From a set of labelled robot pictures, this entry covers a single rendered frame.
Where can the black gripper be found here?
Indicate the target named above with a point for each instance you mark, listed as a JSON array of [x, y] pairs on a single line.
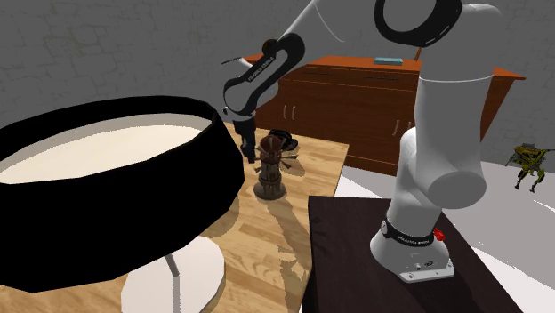
[[245, 129]]

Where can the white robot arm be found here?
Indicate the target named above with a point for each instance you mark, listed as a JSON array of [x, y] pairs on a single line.
[[438, 130]]

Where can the black rounded object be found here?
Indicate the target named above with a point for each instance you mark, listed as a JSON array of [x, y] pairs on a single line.
[[286, 139]]

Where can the brown wooden spoked stand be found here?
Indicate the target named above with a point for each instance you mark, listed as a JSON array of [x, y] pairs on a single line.
[[269, 178]]

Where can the orange-brown wooden sideboard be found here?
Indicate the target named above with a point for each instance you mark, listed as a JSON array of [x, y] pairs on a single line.
[[347, 108]]

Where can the dark brown robot stand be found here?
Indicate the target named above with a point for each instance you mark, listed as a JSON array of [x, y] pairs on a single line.
[[347, 260]]

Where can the black shade table lamp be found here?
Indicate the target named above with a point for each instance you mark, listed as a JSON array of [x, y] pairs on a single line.
[[108, 225]]

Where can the yellow robot figure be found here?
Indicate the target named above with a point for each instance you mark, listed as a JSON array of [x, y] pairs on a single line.
[[526, 159]]

